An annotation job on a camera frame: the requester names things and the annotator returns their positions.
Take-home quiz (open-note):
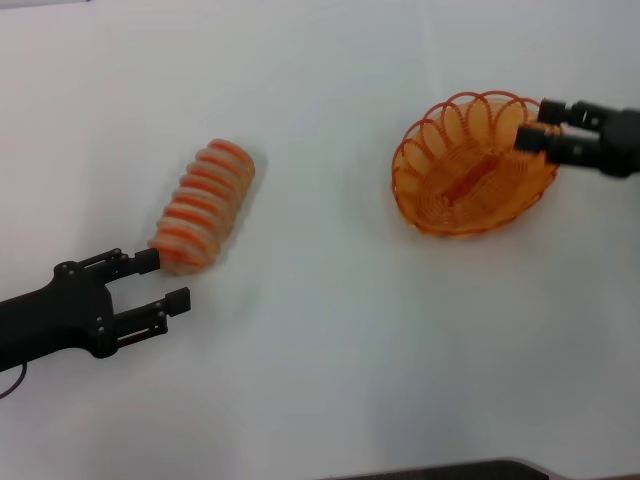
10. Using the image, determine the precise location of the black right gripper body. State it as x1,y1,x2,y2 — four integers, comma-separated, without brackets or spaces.
595,106,640,179

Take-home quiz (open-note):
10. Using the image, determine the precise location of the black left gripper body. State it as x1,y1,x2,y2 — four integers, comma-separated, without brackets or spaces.
0,259,120,374

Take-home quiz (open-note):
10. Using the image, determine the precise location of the orange striped bread roll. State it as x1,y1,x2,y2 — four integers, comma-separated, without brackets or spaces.
149,138,258,278

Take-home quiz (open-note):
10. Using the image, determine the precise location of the orange wire basket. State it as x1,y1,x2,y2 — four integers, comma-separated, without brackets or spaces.
390,90,562,238

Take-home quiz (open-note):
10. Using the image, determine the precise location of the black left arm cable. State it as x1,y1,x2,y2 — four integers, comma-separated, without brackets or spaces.
0,361,27,399

